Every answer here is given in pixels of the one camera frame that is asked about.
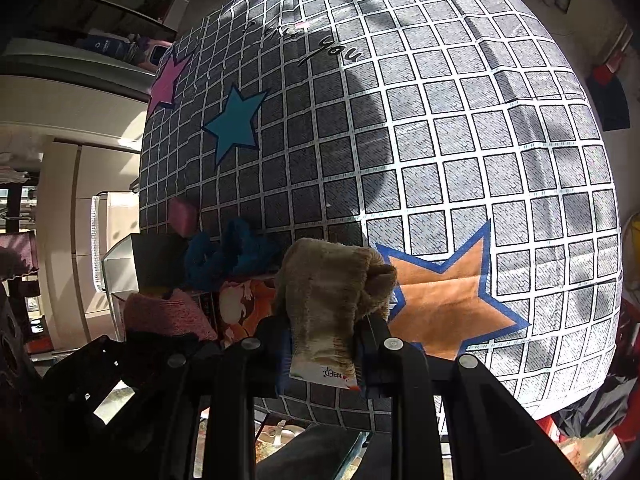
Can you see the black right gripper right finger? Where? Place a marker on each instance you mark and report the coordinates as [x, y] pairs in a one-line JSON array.
[[374, 354]]

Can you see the white storage box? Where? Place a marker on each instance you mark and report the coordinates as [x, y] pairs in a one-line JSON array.
[[144, 261]]

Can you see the pink sponge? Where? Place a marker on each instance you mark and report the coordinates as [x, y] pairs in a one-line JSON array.
[[182, 216]]

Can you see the beige sock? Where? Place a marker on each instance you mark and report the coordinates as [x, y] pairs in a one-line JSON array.
[[325, 289]]

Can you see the pink fuzzy sock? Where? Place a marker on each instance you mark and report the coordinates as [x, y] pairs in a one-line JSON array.
[[176, 316]]

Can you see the orange squirrel snack bag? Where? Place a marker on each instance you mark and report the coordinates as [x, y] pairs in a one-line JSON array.
[[242, 305]]

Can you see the grey checked star tablecloth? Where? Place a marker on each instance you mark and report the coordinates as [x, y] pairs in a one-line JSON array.
[[451, 135]]

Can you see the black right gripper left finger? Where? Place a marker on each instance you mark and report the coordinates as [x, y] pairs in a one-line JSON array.
[[266, 357]]

